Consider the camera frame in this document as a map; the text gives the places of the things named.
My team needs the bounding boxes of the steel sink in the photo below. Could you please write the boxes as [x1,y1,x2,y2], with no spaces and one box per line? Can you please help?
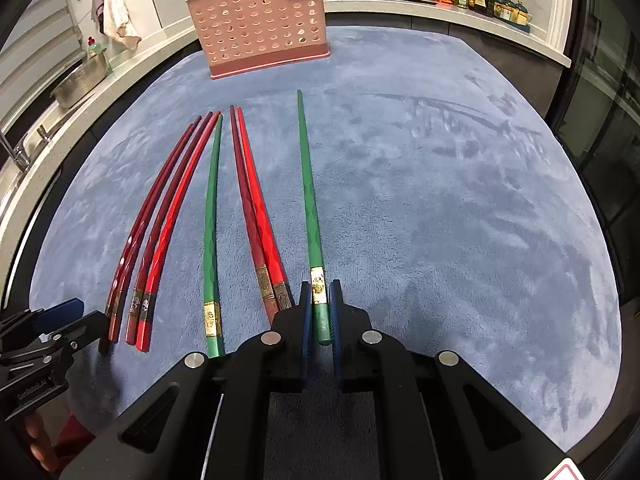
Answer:
[0,60,86,181]

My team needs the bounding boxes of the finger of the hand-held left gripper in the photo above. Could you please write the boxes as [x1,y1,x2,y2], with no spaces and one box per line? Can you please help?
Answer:
[47,310,118,356]
[27,298,84,333]

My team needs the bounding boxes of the glass door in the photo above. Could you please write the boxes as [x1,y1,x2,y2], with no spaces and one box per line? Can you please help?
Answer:
[547,0,640,311]

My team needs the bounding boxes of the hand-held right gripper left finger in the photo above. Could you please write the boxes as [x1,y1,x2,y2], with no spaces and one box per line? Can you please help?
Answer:
[59,282,315,480]

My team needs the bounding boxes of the window blinds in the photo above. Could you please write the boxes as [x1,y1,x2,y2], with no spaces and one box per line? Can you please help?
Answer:
[0,0,88,126]

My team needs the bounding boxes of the pink perforated utensil holder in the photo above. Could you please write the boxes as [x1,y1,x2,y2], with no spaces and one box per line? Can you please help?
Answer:
[186,0,332,81]

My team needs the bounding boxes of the steel mixing bowl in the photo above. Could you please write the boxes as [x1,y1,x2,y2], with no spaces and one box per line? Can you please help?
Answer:
[50,52,109,110]

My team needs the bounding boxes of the pack of small bottles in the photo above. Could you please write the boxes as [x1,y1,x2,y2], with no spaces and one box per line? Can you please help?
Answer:
[495,0,532,27]

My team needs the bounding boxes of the chrome sink faucet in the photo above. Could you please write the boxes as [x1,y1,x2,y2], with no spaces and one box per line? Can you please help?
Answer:
[0,130,32,172]

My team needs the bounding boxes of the person's left hand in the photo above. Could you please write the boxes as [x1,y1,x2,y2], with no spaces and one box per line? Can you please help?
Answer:
[22,410,57,472]

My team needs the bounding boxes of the hanging white towel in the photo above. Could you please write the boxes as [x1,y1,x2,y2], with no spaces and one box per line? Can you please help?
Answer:
[102,0,142,52]

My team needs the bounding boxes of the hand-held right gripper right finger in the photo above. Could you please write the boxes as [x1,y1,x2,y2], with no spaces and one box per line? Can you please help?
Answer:
[330,282,571,480]

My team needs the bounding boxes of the green chopstick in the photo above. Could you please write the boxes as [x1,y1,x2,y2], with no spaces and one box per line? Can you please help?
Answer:
[202,115,226,359]
[296,89,333,346]

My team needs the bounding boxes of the blue plush mat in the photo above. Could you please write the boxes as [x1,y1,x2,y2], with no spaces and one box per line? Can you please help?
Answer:
[30,25,623,453]

